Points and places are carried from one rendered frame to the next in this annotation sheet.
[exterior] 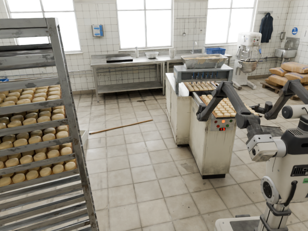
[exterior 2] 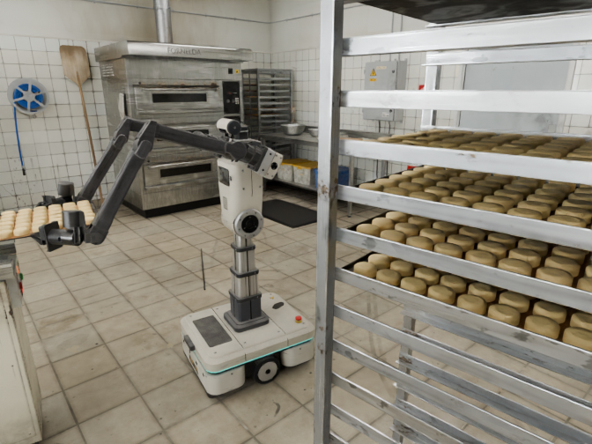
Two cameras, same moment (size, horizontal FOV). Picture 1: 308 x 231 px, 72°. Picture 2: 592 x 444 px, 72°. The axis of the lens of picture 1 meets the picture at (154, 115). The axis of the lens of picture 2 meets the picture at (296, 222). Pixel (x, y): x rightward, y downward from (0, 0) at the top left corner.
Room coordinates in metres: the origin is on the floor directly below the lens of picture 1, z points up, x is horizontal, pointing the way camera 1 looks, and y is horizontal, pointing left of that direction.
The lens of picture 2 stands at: (1.67, 1.18, 1.52)
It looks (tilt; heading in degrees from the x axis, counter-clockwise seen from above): 18 degrees down; 242
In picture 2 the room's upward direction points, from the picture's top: straight up
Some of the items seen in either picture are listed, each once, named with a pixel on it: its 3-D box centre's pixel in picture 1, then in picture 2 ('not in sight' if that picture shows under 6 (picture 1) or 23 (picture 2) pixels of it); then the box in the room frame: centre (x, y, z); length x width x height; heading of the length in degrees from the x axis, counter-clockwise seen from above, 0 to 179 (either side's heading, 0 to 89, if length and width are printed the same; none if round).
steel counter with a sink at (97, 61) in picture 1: (162, 68); not in sight; (5.34, -0.24, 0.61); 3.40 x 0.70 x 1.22; 102
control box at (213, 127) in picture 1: (222, 124); (14, 279); (1.97, -0.71, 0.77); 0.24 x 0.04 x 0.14; 93
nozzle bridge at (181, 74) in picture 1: (201, 79); not in sight; (2.84, -0.66, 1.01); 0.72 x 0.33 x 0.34; 93
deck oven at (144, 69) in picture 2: not in sight; (181, 130); (0.41, -4.42, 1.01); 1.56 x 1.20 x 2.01; 12
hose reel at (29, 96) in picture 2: not in sight; (33, 127); (2.07, -4.63, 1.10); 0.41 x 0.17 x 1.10; 12
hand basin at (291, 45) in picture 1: (288, 48); not in sight; (5.98, -3.69, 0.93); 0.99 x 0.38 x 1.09; 12
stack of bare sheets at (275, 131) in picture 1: (271, 135); not in sight; (2.98, -1.90, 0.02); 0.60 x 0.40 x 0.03; 165
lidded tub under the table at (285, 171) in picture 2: not in sight; (293, 169); (-1.24, -4.30, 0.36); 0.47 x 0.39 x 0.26; 10
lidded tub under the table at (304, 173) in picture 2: not in sight; (311, 173); (-1.32, -3.91, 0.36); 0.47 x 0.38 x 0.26; 12
